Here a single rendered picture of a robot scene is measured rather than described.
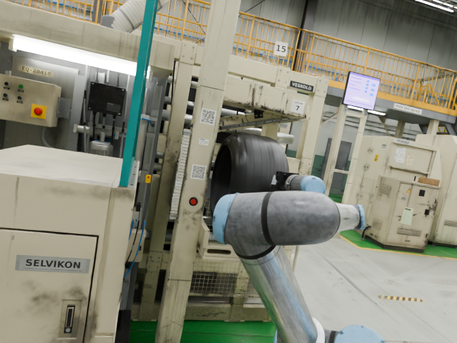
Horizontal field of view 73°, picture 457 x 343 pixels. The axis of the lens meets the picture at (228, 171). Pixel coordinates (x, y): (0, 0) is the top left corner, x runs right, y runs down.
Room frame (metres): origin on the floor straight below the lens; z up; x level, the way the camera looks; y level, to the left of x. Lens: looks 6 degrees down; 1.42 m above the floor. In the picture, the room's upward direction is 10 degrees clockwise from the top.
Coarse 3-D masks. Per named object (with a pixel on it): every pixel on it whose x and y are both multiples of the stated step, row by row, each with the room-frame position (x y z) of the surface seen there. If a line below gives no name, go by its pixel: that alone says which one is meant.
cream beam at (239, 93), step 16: (240, 80) 1.91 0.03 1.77; (224, 96) 1.88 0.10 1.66; (240, 96) 1.91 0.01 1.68; (256, 96) 1.94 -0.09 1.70; (272, 96) 1.97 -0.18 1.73; (288, 96) 2.00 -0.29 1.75; (304, 96) 2.03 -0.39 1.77; (272, 112) 2.07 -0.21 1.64; (288, 112) 2.00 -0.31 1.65; (304, 112) 2.04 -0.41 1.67
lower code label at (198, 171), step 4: (192, 164) 1.59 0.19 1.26; (192, 168) 1.59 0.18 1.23; (196, 168) 1.59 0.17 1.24; (200, 168) 1.60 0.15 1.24; (204, 168) 1.60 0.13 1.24; (192, 172) 1.59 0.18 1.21; (196, 172) 1.59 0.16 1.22; (200, 172) 1.60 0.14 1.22; (204, 172) 1.60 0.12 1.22; (192, 176) 1.59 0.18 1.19; (196, 176) 1.59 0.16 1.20; (200, 176) 1.60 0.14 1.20; (204, 176) 1.61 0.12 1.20
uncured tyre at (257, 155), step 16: (224, 144) 1.76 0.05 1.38; (240, 144) 1.58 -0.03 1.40; (256, 144) 1.59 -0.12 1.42; (272, 144) 1.64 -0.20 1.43; (224, 160) 1.98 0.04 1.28; (240, 160) 1.52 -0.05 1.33; (256, 160) 1.52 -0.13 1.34; (272, 160) 1.55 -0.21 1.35; (224, 176) 2.01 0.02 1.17; (240, 176) 1.48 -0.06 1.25; (272, 176) 1.51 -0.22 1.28; (224, 192) 1.99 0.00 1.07; (240, 192) 1.47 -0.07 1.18; (256, 192) 1.47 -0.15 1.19
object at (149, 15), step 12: (156, 0) 1.21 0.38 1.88; (144, 12) 0.70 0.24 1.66; (144, 24) 0.70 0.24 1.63; (144, 36) 0.70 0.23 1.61; (144, 48) 0.70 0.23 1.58; (144, 60) 0.70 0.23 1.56; (144, 72) 0.99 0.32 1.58; (144, 84) 1.21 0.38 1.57; (132, 96) 0.70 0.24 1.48; (132, 108) 0.70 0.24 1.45; (132, 120) 0.70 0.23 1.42; (132, 132) 0.70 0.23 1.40; (132, 144) 0.70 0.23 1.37; (132, 156) 1.02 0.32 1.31; (132, 168) 0.96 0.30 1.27; (120, 180) 0.70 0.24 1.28
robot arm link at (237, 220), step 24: (264, 192) 0.68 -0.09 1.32; (216, 216) 0.67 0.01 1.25; (240, 216) 0.64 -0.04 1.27; (264, 216) 0.61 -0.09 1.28; (240, 240) 0.65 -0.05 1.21; (264, 240) 0.62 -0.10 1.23; (264, 264) 0.69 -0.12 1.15; (288, 264) 0.75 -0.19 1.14; (264, 288) 0.73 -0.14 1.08; (288, 288) 0.74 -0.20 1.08; (288, 312) 0.77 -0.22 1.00; (288, 336) 0.82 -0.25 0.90; (312, 336) 0.85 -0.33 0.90
